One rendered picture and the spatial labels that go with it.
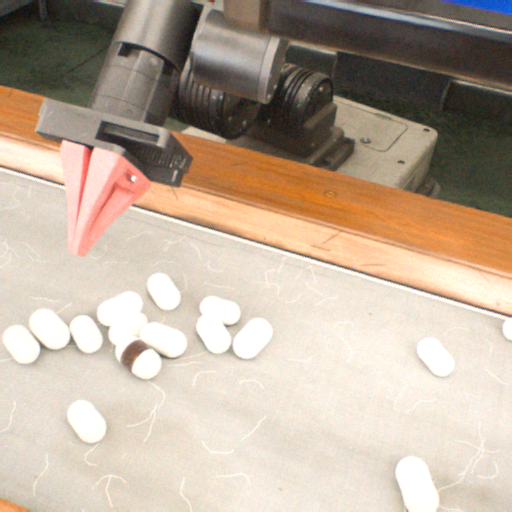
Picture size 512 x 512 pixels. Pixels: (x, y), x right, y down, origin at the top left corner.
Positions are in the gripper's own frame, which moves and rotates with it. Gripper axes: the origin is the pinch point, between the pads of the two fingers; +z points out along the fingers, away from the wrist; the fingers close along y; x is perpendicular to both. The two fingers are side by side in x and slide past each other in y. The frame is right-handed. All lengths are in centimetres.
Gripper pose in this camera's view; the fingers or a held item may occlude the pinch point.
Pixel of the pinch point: (80, 244)
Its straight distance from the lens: 48.1
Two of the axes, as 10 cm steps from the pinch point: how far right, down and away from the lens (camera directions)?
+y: 9.4, 2.7, -2.2
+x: 1.7, 1.8, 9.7
